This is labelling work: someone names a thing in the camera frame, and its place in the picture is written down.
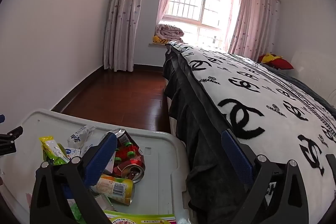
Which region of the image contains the barred window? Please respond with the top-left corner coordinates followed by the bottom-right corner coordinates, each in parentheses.
top-left (157, 0), bottom-right (242, 49)

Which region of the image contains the white plastic storage box lid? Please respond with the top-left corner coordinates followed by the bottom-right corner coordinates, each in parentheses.
top-left (0, 109), bottom-right (192, 224)

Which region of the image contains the white black printed blanket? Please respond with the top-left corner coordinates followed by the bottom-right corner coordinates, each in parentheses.
top-left (166, 40), bottom-right (336, 224)

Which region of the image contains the crushed red can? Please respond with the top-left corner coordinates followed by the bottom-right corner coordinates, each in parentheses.
top-left (109, 128), bottom-right (146, 184)

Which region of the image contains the folded pink quilt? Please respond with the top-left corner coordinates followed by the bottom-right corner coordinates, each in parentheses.
top-left (155, 24), bottom-right (185, 43)

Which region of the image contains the yellow cloth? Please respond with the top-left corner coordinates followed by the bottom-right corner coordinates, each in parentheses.
top-left (153, 35), bottom-right (169, 45)

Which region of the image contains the white crumpled wrapper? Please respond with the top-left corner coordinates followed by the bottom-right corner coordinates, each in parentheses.
top-left (67, 125), bottom-right (98, 148)

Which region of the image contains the grey quilt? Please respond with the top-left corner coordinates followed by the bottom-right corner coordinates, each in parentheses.
top-left (262, 63), bottom-right (336, 112)

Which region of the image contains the spotted pink curtain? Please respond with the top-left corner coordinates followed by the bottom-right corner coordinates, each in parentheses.
top-left (228, 0), bottom-right (281, 62)
top-left (103, 0), bottom-right (176, 72)

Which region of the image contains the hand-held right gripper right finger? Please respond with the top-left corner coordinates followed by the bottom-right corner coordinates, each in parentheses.
top-left (222, 129), bottom-right (309, 224)

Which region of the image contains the colourful flat box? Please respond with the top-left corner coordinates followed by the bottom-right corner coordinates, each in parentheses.
top-left (103, 210), bottom-right (176, 224)

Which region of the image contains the green snack packet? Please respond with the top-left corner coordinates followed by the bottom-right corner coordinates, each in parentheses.
top-left (39, 136), bottom-right (71, 166)

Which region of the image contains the green plastic wrapper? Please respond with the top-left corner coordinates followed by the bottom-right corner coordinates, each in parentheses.
top-left (69, 200), bottom-right (85, 224)

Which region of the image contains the red pillow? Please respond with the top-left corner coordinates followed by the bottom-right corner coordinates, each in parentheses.
top-left (258, 53), bottom-right (294, 70)

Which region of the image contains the yellow green drink carton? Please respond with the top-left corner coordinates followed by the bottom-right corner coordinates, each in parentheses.
top-left (91, 174), bottom-right (134, 206)

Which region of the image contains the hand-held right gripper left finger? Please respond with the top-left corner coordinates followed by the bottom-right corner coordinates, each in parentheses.
top-left (30, 132), bottom-right (117, 224)

